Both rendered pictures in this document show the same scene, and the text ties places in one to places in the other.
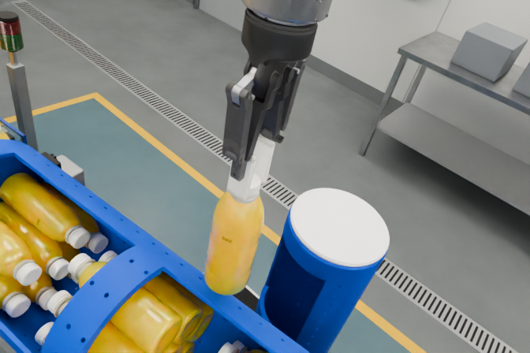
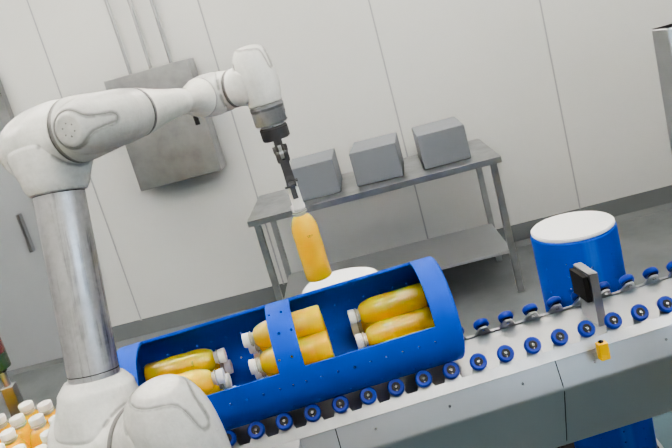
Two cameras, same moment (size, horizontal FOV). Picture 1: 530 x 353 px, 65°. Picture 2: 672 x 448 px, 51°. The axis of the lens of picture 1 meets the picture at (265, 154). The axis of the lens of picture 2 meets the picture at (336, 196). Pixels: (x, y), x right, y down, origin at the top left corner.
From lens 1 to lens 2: 1.49 m
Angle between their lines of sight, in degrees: 35
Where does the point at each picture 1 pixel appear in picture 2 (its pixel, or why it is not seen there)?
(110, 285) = (277, 309)
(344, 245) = not seen: hidden behind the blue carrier
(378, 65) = (231, 268)
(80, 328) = (284, 328)
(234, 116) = (284, 164)
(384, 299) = not seen: hidden behind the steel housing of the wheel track
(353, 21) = (173, 248)
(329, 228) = not seen: hidden behind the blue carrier
